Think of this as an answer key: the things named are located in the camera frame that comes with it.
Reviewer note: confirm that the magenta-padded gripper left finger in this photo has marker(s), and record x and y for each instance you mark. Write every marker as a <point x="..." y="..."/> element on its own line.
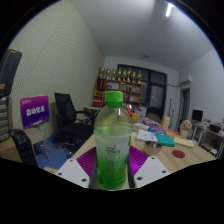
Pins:
<point x="71" y="170"/>

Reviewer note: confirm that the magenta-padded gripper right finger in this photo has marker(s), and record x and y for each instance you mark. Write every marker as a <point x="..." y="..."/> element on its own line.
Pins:
<point x="150" y="168"/>

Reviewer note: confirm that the green drink bottle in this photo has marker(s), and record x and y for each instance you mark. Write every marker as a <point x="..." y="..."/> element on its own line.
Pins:
<point x="112" y="133"/>

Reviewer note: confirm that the small metal cup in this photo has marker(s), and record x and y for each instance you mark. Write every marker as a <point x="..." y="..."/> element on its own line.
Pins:
<point x="152" y="147"/>

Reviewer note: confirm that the teal book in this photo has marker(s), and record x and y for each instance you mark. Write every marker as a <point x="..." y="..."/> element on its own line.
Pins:
<point x="165" y="140"/>

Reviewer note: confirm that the white printed booklet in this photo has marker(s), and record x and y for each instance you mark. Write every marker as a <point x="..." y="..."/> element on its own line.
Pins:
<point x="146" y="135"/>

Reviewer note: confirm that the blue and red book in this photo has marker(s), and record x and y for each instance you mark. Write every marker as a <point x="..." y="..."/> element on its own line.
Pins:
<point x="156" y="130"/>

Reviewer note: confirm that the orange book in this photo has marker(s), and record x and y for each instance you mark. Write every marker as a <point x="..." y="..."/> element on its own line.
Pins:
<point x="172" y="132"/>

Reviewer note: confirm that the pale yellow book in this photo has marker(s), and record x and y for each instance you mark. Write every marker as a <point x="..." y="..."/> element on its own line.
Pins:
<point x="183" y="142"/>

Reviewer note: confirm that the white paper stack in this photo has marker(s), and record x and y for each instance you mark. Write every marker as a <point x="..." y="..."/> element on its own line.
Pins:
<point x="140" y="126"/>

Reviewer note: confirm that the tan upright box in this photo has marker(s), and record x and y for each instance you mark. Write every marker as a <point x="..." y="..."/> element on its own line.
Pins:
<point x="165" y="122"/>

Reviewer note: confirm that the black office chair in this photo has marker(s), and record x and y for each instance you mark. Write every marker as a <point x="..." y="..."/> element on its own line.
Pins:
<point x="68" y="116"/>

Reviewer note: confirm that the purple sign on easel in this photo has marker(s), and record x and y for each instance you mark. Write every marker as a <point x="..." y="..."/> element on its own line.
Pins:
<point x="34" y="111"/>

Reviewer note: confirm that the black computer monitor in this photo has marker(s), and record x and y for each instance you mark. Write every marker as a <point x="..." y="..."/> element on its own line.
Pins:
<point x="197" y="115"/>

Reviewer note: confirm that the wooden side desk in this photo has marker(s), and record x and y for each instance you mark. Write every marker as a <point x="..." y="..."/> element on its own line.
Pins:
<point x="213" y="133"/>

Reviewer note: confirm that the dark glass door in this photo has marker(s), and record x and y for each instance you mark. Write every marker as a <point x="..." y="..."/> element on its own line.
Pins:
<point x="156" y="91"/>

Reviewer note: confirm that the grey drawer cabinet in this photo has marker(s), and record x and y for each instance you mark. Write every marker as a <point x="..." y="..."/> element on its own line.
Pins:
<point x="3" y="118"/>

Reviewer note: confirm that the wooden shelf unit with trophies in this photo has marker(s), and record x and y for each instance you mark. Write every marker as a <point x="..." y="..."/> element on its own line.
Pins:
<point x="116" y="88"/>

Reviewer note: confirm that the ceiling tube light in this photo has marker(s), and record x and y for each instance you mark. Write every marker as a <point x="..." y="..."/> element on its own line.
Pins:
<point x="169" y="9"/>

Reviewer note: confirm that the white wall air conditioner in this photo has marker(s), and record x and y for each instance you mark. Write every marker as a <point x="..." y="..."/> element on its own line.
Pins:
<point x="185" y="80"/>

